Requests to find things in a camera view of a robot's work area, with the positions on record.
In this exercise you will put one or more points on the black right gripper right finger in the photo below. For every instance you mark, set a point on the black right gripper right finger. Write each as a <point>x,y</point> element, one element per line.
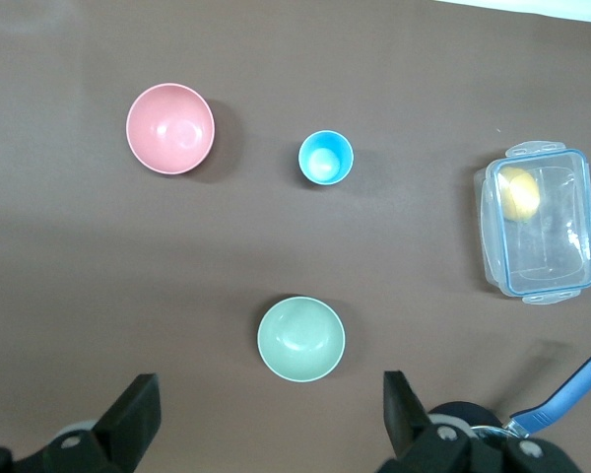
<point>409,433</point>

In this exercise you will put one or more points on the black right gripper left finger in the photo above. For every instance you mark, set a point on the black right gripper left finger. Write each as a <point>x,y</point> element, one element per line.
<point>123,419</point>

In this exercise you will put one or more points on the pale green bowl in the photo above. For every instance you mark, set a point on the pale green bowl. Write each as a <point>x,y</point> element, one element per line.
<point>301,338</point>

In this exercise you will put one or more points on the pink bowl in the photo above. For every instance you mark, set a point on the pink bowl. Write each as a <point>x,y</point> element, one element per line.
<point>170,129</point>

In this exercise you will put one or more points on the clear plastic lidded container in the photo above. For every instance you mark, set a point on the clear plastic lidded container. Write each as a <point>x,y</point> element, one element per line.
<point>556,246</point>

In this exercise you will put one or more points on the yellow lemon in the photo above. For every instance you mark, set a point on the yellow lemon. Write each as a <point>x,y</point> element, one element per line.
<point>519,194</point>

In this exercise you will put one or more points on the light blue cup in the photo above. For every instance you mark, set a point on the light blue cup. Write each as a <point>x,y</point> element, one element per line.
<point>325,157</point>

